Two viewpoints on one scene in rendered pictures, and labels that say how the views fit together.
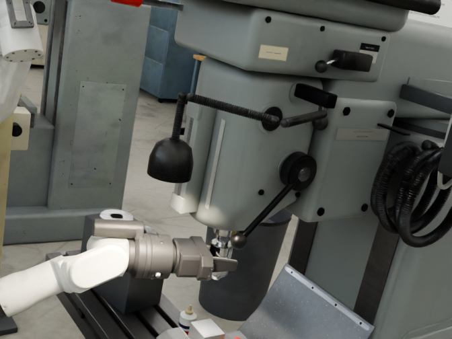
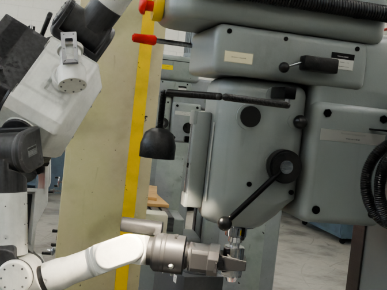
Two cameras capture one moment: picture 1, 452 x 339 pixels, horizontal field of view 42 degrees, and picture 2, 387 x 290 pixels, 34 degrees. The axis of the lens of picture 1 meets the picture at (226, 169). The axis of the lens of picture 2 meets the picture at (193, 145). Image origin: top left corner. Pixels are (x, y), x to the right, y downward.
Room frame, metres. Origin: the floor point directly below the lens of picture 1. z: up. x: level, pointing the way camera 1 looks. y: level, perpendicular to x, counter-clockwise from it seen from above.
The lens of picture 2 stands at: (-0.23, -0.51, 1.55)
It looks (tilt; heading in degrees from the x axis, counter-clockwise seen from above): 3 degrees down; 25
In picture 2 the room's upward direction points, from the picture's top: 6 degrees clockwise
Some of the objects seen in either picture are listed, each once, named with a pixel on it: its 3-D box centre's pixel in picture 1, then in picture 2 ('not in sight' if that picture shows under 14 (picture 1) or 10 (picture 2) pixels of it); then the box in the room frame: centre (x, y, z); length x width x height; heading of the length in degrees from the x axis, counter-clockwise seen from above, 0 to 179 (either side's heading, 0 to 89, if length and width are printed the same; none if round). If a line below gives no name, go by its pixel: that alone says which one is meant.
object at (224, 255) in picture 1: (218, 259); (232, 263); (1.10, -0.02, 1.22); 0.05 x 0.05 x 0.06
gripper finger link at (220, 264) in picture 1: (222, 266); (231, 264); (1.07, -0.03, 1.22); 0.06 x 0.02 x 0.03; 111
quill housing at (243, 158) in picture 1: (244, 144); (246, 152); (1.10, -0.03, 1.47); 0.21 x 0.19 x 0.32; 38
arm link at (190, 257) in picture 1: (176, 257); (192, 257); (1.07, 0.06, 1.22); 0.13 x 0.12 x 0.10; 21
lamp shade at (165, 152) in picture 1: (171, 157); (158, 142); (0.89, 0.09, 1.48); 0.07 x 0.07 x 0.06
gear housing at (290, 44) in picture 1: (282, 38); (273, 60); (1.12, -0.06, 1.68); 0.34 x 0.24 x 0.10; 128
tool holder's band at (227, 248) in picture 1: (221, 245); (234, 248); (1.10, -0.02, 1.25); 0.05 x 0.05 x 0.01
